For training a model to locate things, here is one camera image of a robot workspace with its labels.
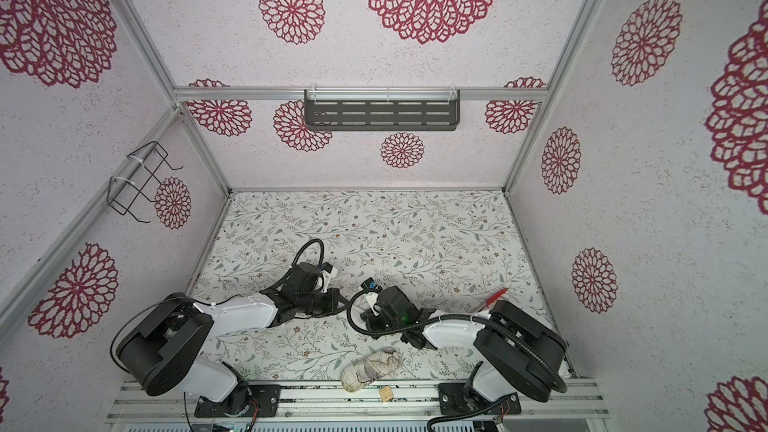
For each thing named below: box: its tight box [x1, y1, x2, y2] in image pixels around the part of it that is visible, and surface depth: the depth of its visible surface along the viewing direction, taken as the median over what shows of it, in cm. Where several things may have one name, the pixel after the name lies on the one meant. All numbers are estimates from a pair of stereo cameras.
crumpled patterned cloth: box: [341, 346, 401, 392], surface depth 78 cm
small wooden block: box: [380, 385, 393, 403], surface depth 76 cm
